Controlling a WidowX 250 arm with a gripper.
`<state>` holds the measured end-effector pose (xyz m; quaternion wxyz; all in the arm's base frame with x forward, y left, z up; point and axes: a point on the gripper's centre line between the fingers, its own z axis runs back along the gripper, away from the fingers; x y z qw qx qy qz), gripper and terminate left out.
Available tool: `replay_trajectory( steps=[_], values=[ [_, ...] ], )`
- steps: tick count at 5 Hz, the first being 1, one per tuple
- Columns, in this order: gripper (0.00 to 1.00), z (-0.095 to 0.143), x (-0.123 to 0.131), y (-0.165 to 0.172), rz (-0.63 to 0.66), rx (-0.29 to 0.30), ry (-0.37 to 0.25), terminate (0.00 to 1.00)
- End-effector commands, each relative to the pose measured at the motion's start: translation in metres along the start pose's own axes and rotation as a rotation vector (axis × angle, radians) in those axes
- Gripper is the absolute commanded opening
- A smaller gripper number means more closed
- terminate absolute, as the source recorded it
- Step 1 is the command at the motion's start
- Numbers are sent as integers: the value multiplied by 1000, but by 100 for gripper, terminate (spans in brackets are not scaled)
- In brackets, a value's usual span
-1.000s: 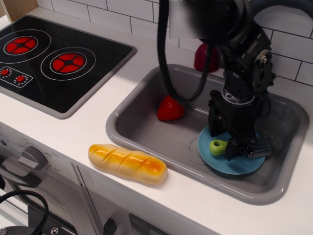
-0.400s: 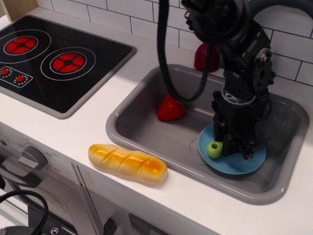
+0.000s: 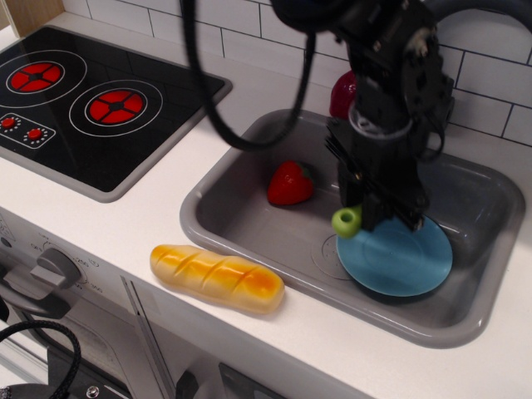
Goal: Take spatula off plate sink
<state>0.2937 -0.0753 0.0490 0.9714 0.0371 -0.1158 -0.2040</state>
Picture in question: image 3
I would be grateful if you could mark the toy oven front panel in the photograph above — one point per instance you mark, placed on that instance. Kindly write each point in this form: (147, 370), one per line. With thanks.
(151, 344)

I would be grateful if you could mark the grey plastic sink basin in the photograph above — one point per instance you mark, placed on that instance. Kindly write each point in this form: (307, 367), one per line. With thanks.
(479, 209)

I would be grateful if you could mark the dark grey faucet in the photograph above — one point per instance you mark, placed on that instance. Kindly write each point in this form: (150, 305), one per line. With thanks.
(483, 22)

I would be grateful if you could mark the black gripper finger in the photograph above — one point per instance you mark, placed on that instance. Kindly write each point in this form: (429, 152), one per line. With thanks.
(350, 187)
(374, 211)

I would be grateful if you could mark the blue plastic plate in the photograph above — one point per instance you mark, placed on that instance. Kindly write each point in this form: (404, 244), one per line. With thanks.
(394, 261)

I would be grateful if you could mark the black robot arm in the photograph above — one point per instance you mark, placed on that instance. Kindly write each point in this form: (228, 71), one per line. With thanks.
(403, 97)

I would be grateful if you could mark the toy bread loaf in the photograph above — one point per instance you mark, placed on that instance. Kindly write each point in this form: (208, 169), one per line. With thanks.
(229, 280)

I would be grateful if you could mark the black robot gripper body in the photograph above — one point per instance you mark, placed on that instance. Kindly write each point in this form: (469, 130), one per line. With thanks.
(386, 168)

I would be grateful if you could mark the grey oven knob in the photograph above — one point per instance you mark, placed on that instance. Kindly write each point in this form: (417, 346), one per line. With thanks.
(55, 269)

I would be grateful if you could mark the red toy strawberry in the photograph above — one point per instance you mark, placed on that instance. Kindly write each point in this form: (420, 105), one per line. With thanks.
(290, 184)

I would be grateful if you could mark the black toy stovetop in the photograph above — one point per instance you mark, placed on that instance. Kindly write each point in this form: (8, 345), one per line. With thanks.
(88, 115)

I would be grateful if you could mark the green handled grey spatula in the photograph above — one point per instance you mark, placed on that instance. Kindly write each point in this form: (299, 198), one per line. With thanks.
(347, 221)

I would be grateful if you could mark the dark red toy pepper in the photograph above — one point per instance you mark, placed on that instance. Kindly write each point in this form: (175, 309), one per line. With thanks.
(343, 95)

